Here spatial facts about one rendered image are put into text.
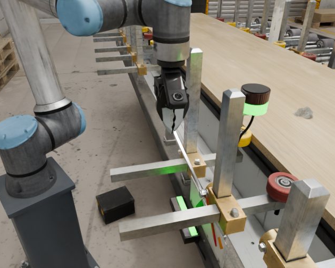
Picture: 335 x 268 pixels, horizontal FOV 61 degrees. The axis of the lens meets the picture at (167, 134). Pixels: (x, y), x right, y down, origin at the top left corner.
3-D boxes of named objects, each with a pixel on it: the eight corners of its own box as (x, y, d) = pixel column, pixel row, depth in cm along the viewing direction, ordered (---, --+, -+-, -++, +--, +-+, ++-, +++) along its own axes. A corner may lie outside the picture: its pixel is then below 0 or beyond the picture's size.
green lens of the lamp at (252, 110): (245, 117, 58) (247, 107, 57) (233, 104, 63) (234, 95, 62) (272, 113, 59) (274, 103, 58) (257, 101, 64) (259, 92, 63)
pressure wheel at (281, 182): (270, 228, 71) (280, 194, 65) (254, 205, 78) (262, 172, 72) (299, 222, 73) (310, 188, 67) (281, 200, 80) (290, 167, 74)
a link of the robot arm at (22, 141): (-4, 165, 109) (-19, 125, 100) (36, 145, 121) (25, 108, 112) (18, 180, 102) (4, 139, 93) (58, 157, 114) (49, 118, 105)
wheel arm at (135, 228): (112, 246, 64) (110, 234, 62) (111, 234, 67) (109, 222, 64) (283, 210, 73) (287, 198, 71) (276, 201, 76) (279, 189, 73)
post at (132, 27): (133, 75, 205) (128, 2, 180) (132, 74, 208) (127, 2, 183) (138, 75, 206) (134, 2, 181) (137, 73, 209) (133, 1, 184)
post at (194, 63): (184, 186, 100) (190, 49, 75) (182, 180, 103) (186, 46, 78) (194, 185, 101) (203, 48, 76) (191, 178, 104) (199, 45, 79)
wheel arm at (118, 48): (94, 54, 211) (94, 48, 209) (94, 52, 214) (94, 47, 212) (152, 50, 220) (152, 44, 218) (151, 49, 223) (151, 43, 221)
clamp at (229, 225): (224, 235, 66) (226, 220, 64) (204, 196, 78) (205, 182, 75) (246, 231, 68) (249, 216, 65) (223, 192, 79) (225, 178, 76)
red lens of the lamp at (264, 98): (248, 106, 57) (249, 95, 55) (234, 94, 62) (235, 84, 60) (274, 102, 58) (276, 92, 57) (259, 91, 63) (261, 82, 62)
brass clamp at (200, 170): (189, 180, 89) (189, 167, 86) (176, 156, 100) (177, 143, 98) (207, 177, 90) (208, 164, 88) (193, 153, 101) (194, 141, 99)
